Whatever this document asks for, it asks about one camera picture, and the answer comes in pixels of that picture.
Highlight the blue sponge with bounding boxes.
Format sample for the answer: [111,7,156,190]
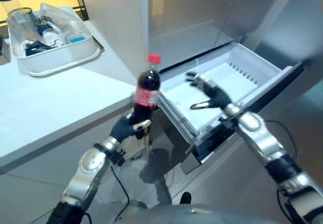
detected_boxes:
[68,35,86,44]

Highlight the white plastic tray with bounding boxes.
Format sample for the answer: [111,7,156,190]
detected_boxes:
[7,5,104,77]

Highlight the black cable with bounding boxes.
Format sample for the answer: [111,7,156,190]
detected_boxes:
[111,167,131,207]
[264,119,298,159]

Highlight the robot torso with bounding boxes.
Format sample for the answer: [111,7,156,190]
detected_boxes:
[121,200,293,224]

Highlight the cola bottle with red cap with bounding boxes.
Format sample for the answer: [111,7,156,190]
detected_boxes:
[132,53,162,134]

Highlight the black item in tray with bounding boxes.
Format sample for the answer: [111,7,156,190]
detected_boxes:
[24,41,48,57]

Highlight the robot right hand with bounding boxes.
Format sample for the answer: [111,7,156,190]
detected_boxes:
[185,71,234,110]

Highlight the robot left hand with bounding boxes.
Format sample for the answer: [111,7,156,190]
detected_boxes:
[110,112,152,142]

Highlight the white counter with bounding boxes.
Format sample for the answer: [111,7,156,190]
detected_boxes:
[0,19,138,171]

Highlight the clear plastic cup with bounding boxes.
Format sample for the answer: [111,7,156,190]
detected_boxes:
[6,7,36,48]

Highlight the clear plastic bag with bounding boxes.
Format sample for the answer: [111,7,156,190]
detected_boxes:
[39,3,84,37]

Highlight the silver refrigerator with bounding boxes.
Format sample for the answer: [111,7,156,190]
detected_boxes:
[85,0,323,207]

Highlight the white freezer drawer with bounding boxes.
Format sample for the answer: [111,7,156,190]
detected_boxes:
[155,42,305,164]

